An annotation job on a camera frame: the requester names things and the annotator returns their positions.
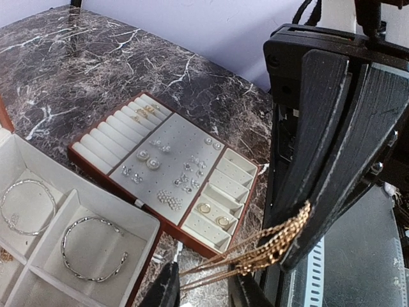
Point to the large gold pearl earring lower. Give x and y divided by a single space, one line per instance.
153 164

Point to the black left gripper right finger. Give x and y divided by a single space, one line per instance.
248 290

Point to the pearl cluster earring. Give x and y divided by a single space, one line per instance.
174 203
164 196

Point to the large gold pearl earring upper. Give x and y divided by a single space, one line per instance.
142 155

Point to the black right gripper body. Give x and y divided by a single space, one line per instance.
283 54

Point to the white slotted cable duct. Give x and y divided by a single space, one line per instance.
314 285

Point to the pearl cluster earring lower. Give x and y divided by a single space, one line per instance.
174 203

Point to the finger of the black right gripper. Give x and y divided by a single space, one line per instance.
375 111
324 102

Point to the large gold pearl earring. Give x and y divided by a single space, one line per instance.
153 164
142 155

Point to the brown jewelry display tray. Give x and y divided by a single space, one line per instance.
215 186

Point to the pearl cluster earring upper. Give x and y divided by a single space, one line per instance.
164 196

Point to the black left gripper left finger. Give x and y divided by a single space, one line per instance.
165 291

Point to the red wooden jewelry box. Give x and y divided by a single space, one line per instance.
32 270

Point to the twisted silver bangle in box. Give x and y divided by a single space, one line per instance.
85 255

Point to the small pearl stud lower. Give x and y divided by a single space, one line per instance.
217 146

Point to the black right frame post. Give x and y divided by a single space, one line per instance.
76 3

